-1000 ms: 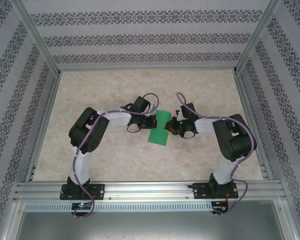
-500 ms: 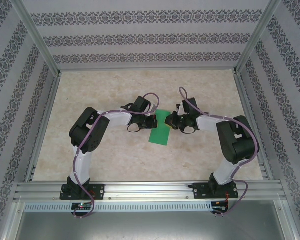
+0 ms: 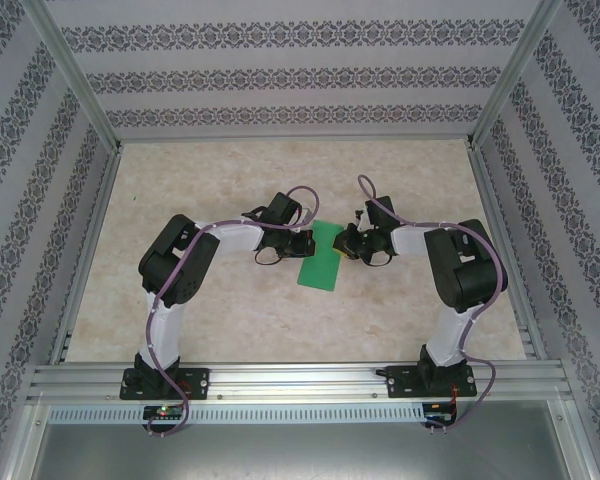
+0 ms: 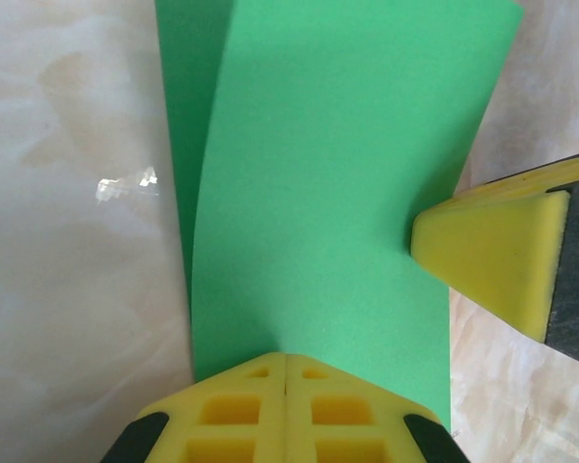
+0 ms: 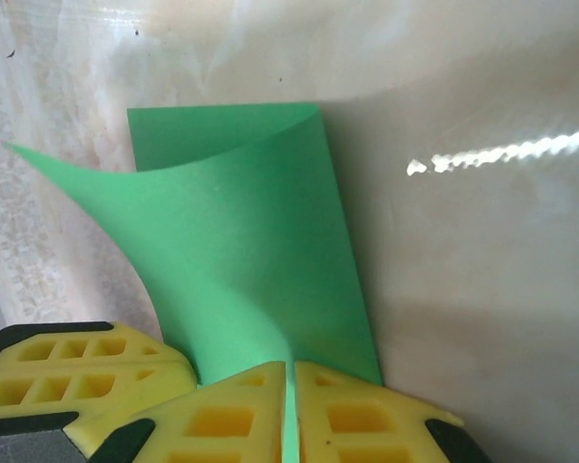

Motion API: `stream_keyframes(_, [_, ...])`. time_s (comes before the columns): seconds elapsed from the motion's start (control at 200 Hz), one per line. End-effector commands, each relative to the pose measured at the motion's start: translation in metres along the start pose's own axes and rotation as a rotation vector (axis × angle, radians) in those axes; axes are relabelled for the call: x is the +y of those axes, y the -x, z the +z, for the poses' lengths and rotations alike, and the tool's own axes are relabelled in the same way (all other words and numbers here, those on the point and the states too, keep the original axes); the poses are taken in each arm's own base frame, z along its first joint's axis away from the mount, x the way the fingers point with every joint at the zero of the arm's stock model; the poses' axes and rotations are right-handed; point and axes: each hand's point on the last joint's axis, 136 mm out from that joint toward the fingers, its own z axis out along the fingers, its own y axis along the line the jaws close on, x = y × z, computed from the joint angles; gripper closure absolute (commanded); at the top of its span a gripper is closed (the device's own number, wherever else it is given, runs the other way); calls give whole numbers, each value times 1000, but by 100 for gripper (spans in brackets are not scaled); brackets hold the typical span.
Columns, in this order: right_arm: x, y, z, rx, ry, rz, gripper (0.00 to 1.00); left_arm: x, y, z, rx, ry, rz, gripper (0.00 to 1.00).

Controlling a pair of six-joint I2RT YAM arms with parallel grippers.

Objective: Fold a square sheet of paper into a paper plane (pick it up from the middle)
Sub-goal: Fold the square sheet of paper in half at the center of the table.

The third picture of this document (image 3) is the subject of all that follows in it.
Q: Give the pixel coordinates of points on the aluminium frame post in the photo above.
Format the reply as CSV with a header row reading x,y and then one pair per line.
x,y
75,75
515,75

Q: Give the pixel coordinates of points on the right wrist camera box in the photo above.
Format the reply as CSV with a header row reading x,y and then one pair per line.
x,y
361,219

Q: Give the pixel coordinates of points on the green paper sheet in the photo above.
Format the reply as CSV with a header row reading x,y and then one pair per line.
x,y
320,270

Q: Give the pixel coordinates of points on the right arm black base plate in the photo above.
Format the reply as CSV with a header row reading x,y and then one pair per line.
x,y
402,382

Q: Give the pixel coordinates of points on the aluminium side rail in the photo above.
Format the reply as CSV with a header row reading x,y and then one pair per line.
x,y
87,255
505,250

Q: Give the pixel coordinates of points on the aluminium mounting rail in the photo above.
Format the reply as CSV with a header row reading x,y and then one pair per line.
x,y
300,382

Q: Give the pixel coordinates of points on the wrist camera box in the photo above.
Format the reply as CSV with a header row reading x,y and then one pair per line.
x,y
361,219
304,216

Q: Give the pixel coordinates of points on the grey sheet metal tray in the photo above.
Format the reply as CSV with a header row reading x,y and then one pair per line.
x,y
300,455

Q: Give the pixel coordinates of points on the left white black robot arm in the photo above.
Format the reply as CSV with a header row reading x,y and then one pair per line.
x,y
162,330

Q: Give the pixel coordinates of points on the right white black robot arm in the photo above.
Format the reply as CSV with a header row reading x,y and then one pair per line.
x,y
452,330

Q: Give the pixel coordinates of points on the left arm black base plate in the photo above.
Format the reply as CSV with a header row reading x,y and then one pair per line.
x,y
197,382

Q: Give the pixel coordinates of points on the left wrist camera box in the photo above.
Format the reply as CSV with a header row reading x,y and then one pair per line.
x,y
304,216

